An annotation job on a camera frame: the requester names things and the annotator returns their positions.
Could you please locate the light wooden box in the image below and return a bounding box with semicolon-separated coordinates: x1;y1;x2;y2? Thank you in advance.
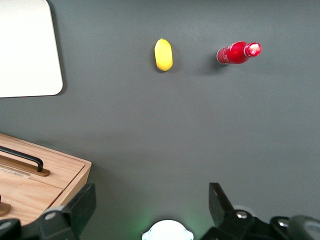
0;132;92;226

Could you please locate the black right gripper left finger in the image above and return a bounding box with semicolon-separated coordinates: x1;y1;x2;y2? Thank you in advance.
36;183;97;240

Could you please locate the white rectangular tray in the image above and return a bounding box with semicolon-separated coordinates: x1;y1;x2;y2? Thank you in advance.
0;0;64;99

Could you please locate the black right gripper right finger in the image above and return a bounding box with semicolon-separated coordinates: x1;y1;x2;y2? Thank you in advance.
199;182;256;240

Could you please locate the red coke bottle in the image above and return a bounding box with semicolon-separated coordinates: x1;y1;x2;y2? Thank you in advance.
216;40;263;66

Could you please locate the yellow lemon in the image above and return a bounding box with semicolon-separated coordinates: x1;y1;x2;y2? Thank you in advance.
153;37;174;72

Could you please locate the white round light dome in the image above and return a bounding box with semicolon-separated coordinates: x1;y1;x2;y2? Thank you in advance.
141;219;195;240

